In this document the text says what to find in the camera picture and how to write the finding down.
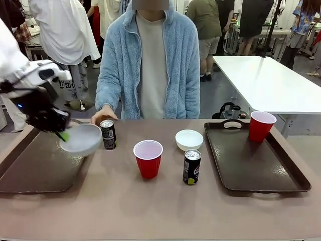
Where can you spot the person in blue fleece jacket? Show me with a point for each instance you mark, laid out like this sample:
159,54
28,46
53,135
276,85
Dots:
153,62

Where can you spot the bystander in olive shirt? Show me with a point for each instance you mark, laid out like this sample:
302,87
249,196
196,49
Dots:
205,27

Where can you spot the white folding table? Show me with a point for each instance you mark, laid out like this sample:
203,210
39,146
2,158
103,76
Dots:
270,80

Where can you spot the white workbench in background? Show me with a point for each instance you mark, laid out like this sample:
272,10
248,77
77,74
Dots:
278,37

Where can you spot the red plastic cup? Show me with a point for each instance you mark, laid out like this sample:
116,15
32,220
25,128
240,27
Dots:
148,160
260,128

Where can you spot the large white bowl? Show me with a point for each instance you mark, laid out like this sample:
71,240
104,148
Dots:
82,140

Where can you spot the black device behind table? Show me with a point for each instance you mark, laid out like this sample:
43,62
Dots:
229,111

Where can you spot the small white bowl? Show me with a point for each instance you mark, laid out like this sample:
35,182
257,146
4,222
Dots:
189,140

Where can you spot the person's left forearm blue sleeve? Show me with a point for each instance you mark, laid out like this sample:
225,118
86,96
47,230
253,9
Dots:
189,98

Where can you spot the bystander in blue patterned shirt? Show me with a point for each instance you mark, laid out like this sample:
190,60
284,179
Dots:
299,27

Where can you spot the person's right forearm blue sleeve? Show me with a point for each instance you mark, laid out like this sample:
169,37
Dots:
109,85

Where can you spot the person's right hand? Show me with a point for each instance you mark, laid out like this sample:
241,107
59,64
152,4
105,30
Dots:
102,114

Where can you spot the bystander in red apron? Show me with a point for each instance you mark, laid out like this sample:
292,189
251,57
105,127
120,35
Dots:
102,22

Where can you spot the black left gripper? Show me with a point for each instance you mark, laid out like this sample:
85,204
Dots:
40,110

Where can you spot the bystander in black dress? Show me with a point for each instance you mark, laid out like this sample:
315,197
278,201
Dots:
248,22

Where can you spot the black soda can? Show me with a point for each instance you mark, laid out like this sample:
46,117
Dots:
191,168
108,135

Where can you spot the brown plastic tray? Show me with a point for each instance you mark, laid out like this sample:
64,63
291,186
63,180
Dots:
253,163
37,165

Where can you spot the bystander in plaid shirt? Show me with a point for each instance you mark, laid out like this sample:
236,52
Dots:
17,25

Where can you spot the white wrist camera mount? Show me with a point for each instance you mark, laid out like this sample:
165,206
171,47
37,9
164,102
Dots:
54,72

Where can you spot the bystander in white shirt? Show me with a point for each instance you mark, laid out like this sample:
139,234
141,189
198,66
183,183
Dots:
65,32

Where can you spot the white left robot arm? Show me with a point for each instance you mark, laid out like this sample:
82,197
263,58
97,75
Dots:
10,62

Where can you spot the black tripod stand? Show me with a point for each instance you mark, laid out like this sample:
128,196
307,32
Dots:
272,27

